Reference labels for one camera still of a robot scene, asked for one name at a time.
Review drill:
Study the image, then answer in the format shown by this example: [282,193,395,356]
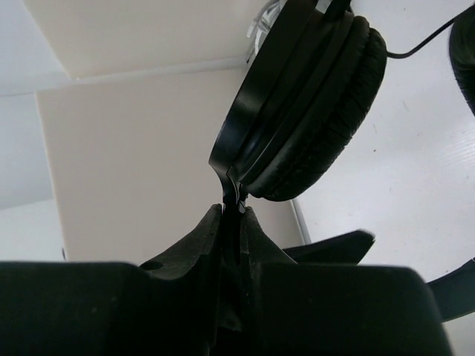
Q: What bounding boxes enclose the black wired headphones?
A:
[207,0,475,323]

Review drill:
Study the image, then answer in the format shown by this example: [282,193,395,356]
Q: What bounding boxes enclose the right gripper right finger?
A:
[239,207,296,355]

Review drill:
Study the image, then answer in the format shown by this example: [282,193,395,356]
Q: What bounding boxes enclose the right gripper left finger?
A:
[140,204,222,355]

